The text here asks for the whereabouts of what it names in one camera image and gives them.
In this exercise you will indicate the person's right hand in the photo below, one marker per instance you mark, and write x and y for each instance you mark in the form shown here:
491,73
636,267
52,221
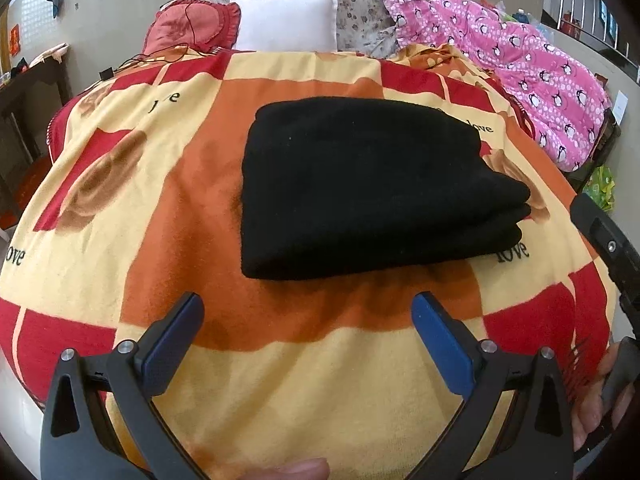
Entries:
592,410

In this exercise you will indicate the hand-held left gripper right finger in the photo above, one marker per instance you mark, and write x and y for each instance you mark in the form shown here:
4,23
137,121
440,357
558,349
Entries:
445,345

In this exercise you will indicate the white paper sheet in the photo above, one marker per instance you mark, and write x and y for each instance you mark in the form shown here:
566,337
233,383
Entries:
620,107

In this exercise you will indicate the person's left hand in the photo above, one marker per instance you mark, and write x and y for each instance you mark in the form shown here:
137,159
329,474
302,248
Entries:
295,471

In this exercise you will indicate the white pillow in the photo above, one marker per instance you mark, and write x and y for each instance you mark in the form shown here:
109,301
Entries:
285,22

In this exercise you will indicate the red floor mat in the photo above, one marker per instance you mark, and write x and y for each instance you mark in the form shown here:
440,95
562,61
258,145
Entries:
10,217

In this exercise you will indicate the beige cloth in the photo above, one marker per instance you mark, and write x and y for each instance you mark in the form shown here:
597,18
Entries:
50,54

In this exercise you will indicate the small black adapter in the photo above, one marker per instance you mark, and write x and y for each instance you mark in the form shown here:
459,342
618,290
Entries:
106,74

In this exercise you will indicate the red ruffled pillow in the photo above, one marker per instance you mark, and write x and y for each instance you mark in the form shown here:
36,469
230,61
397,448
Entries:
185,25

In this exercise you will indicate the grey floral bed cover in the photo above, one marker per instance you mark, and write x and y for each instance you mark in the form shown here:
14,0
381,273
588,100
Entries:
360,15

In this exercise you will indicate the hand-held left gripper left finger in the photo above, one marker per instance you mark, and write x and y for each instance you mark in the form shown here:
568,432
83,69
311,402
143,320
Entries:
165,342

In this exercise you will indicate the red orange printed blanket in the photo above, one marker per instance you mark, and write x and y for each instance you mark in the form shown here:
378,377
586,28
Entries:
150,285

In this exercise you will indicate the pink penguin print blanket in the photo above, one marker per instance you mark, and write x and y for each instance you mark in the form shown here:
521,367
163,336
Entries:
525,75

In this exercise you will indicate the dark wooden table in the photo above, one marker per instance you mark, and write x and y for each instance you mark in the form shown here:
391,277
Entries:
30,80

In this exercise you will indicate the black pants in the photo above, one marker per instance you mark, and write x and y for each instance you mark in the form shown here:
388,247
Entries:
360,185

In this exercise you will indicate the green plastic bag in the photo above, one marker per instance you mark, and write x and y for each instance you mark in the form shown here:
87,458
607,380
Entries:
600,187

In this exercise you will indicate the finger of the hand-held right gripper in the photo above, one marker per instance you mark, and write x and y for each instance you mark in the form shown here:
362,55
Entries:
607,240

